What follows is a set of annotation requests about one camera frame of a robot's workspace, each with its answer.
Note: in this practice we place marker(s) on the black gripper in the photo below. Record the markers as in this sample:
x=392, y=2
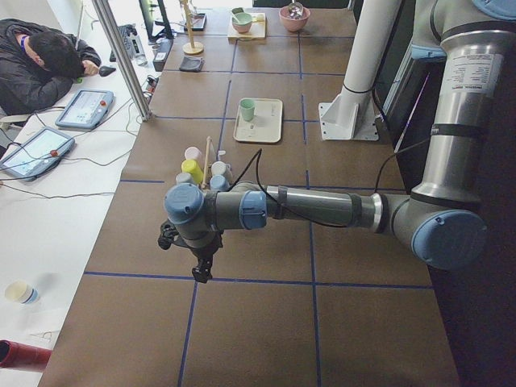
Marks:
x=206, y=251

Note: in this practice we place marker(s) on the yellow cup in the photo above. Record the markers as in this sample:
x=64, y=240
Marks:
x=192, y=167

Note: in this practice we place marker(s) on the black computer mouse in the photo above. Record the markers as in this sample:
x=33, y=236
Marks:
x=106, y=70

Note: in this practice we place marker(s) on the blue cup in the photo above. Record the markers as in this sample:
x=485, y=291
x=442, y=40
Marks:
x=219, y=183

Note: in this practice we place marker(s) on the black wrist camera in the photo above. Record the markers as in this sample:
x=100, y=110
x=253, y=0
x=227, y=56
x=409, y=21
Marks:
x=168, y=235

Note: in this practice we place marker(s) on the red cylinder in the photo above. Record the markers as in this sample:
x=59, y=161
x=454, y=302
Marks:
x=24, y=357

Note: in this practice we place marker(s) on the lower teach pendant tablet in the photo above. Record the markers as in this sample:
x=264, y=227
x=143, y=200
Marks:
x=36, y=156

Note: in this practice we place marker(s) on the aluminium frame post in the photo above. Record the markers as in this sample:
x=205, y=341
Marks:
x=110, y=27

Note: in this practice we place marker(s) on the seated person in black jacket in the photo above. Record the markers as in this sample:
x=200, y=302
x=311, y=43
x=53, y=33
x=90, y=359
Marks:
x=39, y=65

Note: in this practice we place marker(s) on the cream rabbit tray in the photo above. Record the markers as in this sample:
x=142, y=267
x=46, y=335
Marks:
x=265, y=128

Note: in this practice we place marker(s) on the wooden stand with round base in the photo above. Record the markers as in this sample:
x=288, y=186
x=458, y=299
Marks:
x=193, y=47

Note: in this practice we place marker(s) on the mint green cup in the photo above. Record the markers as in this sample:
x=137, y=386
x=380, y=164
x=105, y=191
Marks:
x=247, y=109

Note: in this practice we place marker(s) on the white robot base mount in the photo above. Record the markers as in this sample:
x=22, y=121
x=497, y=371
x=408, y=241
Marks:
x=350, y=116

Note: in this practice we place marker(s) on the paper cup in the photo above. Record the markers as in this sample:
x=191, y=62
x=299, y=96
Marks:
x=22, y=293

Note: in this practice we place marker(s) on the beige cup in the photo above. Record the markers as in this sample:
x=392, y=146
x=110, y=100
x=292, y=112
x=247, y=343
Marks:
x=221, y=168

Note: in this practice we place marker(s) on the small pink bowl on board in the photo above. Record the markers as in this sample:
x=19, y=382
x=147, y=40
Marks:
x=241, y=20

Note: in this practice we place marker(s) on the teach pendant tablet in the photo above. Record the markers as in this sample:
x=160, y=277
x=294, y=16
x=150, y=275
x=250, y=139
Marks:
x=36, y=156
x=86, y=110

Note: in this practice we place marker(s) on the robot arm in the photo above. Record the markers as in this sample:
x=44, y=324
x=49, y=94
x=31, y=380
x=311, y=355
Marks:
x=438, y=219

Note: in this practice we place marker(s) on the upper teach pendant tablet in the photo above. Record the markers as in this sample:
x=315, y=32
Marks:
x=86, y=110

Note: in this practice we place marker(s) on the white wire cup rack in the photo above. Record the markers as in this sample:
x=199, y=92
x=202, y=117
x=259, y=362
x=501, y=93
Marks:
x=211, y=155

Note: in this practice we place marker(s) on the wooden cutting board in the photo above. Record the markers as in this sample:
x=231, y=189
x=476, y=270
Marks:
x=257, y=32

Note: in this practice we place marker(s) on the pink cup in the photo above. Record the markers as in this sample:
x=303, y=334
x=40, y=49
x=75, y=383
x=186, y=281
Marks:
x=194, y=153

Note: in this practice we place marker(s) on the grey folded cloth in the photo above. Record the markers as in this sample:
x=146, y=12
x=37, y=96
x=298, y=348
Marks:
x=191, y=64

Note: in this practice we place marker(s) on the grey cup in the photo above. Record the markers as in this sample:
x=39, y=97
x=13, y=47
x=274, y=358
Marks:
x=184, y=178

